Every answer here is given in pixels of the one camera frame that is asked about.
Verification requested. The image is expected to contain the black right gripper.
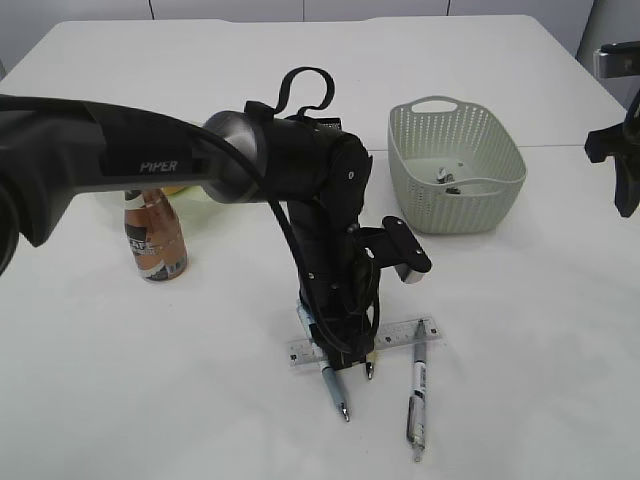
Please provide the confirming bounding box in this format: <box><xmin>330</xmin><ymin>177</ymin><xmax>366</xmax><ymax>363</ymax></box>
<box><xmin>584</xmin><ymin>93</ymin><xmax>639</xmax><ymax>217</ymax></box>

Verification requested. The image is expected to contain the clear plastic ruler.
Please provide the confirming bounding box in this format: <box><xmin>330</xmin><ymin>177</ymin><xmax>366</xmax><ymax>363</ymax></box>
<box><xmin>287</xmin><ymin>303</ymin><xmax>444</xmax><ymax>366</ymax></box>

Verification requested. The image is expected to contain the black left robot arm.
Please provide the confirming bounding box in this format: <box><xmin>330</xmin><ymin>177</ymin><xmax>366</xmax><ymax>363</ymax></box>
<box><xmin>1</xmin><ymin>74</ymin><xmax>380</xmax><ymax>368</ymax></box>

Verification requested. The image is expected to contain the grey white pen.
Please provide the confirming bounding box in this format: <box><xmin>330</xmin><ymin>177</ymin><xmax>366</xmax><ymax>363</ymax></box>
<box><xmin>406</xmin><ymin>320</ymin><xmax>427</xmax><ymax>463</ymax></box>

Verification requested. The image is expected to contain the blue grip pen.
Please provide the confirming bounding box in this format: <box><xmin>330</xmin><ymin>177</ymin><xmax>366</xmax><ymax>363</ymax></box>
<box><xmin>320</xmin><ymin>362</ymin><xmax>350</xmax><ymax>423</ymax></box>

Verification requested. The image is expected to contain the yellow grip pen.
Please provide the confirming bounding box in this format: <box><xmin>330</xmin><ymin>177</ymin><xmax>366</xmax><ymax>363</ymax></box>
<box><xmin>365</xmin><ymin>351</ymin><xmax>377</xmax><ymax>381</ymax></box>

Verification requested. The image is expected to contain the black mesh pen holder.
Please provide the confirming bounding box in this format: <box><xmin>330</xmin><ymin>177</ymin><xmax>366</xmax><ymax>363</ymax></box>
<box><xmin>315</xmin><ymin>117</ymin><xmax>342</xmax><ymax>130</ymax></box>

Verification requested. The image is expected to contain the paper ball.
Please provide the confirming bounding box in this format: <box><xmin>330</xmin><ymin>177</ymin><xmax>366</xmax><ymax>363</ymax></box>
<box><xmin>436</xmin><ymin>168</ymin><xmax>461</xmax><ymax>195</ymax></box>

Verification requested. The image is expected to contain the brown coffee bottle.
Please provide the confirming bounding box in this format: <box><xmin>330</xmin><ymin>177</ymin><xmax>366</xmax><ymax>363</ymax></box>
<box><xmin>124</xmin><ymin>189</ymin><xmax>188</xmax><ymax>282</ymax></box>

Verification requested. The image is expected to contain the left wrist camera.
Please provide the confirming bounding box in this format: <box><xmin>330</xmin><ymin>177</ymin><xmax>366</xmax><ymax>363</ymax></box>
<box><xmin>352</xmin><ymin>215</ymin><xmax>432</xmax><ymax>284</ymax></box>

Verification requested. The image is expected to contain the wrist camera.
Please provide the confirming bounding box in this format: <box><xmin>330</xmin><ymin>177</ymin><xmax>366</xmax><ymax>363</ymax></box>
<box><xmin>593</xmin><ymin>41</ymin><xmax>640</xmax><ymax>79</ymax></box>
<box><xmin>352</xmin><ymin>215</ymin><xmax>432</xmax><ymax>284</ymax></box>

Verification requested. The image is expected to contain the sugared bread bun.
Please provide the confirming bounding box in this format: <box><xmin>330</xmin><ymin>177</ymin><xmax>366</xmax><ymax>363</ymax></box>
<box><xmin>162</xmin><ymin>186</ymin><xmax>187</xmax><ymax>196</ymax></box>

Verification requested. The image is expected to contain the green plastic basket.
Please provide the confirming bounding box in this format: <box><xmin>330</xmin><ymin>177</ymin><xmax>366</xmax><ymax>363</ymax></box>
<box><xmin>387</xmin><ymin>96</ymin><xmax>527</xmax><ymax>235</ymax></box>

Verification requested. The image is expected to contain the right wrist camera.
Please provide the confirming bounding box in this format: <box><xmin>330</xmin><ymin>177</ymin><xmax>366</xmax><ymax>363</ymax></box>
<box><xmin>593</xmin><ymin>41</ymin><xmax>640</xmax><ymax>79</ymax></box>

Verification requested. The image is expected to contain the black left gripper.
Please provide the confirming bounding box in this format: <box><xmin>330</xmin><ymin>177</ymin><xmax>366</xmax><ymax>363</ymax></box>
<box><xmin>311</xmin><ymin>299</ymin><xmax>376</xmax><ymax>370</ymax></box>

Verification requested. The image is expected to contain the green wavy glass plate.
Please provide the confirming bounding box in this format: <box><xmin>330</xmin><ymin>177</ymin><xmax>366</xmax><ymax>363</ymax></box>
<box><xmin>94</xmin><ymin>184</ymin><xmax>221</xmax><ymax>206</ymax></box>

